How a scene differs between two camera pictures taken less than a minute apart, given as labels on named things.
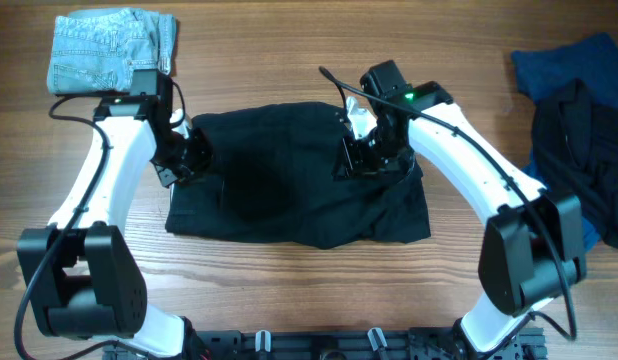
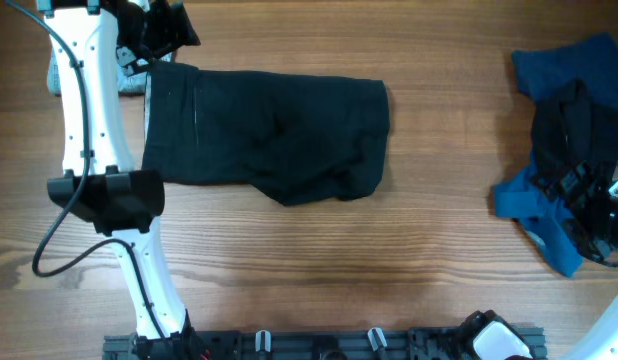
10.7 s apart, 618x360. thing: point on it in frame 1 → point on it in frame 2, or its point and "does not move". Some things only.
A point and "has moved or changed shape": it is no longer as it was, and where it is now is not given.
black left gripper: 203,159 → 173,34
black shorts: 271,180 has moved or changed shape
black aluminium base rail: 338,344 does not move
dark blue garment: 597,63 does not move
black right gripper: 355,166 → 594,183
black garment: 580,144 does not move
